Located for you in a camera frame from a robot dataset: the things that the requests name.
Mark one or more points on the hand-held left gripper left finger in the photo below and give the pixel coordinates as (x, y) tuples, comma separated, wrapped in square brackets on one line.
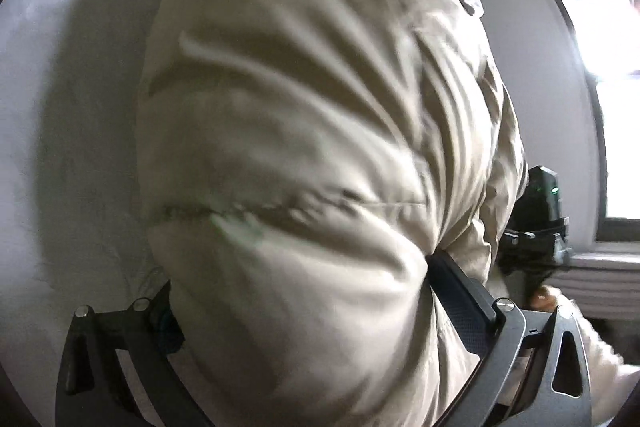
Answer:
[(167, 332)]

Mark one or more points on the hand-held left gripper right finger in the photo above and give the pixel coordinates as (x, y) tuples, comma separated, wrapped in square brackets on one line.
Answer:
[(462, 307)]

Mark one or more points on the bright window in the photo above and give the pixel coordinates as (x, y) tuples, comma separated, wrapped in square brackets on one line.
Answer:
[(600, 97)]

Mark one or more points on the white radiator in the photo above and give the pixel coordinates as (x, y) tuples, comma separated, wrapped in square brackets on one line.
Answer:
[(607, 272)]

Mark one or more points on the light bed sheet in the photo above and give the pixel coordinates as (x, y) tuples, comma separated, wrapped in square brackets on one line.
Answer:
[(75, 132)]

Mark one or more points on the beige puffer jacket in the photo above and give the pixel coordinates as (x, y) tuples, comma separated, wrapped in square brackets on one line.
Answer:
[(310, 147)]

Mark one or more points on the person's right forearm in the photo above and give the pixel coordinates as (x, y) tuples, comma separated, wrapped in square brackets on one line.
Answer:
[(605, 352)]

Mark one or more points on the person's right hand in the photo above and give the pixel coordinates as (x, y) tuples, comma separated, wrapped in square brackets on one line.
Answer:
[(545, 297)]

